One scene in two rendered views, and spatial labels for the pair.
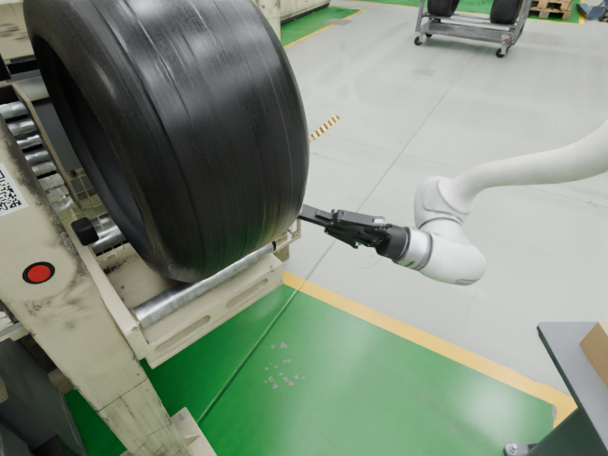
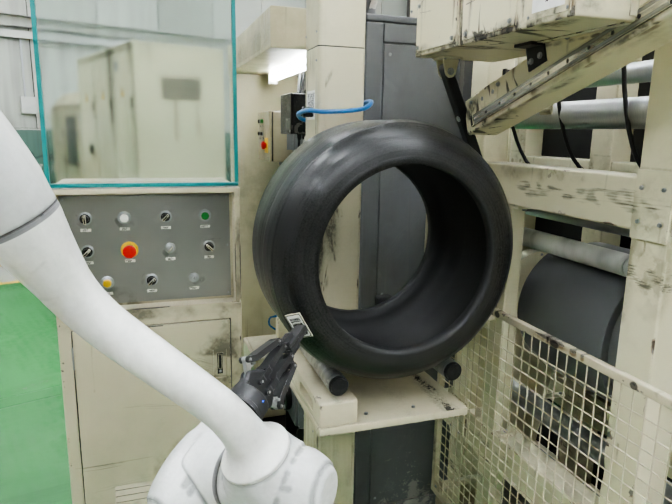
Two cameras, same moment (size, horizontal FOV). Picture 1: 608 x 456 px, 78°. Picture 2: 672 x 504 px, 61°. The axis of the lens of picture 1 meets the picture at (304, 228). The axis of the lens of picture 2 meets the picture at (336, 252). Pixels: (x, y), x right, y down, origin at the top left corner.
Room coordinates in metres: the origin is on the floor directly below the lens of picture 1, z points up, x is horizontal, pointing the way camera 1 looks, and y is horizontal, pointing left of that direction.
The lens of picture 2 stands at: (1.11, -0.99, 1.44)
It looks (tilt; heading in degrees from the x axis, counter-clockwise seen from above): 12 degrees down; 113
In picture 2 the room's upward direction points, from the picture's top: 1 degrees clockwise
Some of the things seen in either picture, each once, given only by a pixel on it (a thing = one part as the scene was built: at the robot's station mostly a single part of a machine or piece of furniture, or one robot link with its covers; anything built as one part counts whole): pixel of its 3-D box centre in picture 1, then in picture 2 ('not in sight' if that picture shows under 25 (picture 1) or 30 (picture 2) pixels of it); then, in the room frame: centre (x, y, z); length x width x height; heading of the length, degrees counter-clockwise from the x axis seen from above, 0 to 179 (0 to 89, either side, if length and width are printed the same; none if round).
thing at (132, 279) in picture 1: (185, 274); (367, 388); (0.65, 0.31, 0.80); 0.37 x 0.36 x 0.02; 42
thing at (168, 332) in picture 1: (212, 298); (315, 381); (0.55, 0.21, 0.84); 0.36 x 0.09 x 0.06; 132
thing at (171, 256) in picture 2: not in sight; (154, 363); (-0.21, 0.50, 0.63); 0.56 x 0.41 x 1.27; 42
